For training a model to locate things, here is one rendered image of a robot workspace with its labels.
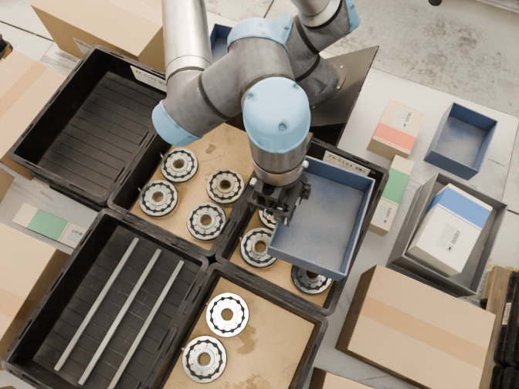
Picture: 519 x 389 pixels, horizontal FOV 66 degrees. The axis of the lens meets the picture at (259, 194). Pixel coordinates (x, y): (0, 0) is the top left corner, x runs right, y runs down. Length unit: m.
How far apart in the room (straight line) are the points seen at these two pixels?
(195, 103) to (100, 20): 0.87
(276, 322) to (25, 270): 0.61
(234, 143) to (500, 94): 1.79
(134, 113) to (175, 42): 0.62
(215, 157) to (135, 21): 0.50
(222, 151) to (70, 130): 0.45
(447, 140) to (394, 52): 1.18
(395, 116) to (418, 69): 1.20
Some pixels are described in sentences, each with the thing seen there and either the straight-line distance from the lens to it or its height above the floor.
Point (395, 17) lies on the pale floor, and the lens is 2.73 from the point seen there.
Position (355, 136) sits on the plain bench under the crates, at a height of 0.70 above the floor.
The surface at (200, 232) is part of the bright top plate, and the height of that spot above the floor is 0.86.
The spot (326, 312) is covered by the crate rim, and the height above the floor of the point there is 0.93.
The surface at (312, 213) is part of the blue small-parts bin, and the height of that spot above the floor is 1.08.
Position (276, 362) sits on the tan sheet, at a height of 0.83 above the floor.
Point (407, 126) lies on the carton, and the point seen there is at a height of 0.77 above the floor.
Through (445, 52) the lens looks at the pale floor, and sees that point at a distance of 2.65.
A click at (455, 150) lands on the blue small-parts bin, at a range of 1.44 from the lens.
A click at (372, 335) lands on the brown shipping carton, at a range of 1.03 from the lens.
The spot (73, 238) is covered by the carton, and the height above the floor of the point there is 0.76.
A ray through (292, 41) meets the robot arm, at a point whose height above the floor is 1.01.
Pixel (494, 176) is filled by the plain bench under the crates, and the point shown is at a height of 0.70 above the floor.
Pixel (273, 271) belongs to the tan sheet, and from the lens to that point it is 1.04.
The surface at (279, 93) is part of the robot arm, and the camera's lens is 0.46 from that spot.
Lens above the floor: 1.85
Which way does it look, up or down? 70 degrees down
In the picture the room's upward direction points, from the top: 2 degrees clockwise
